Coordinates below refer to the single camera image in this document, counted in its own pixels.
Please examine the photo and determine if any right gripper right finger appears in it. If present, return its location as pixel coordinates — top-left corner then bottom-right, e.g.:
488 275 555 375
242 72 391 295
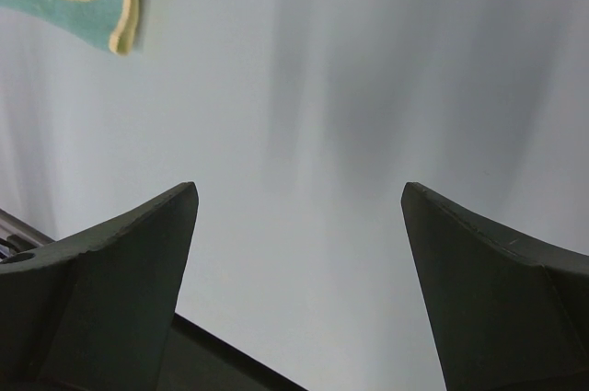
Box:
401 182 588 390

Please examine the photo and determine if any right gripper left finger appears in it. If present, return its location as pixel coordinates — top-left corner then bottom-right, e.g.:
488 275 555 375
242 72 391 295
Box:
1 182 199 390

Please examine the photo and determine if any aluminium frame rail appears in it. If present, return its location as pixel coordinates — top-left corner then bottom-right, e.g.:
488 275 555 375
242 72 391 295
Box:
0 209 53 260

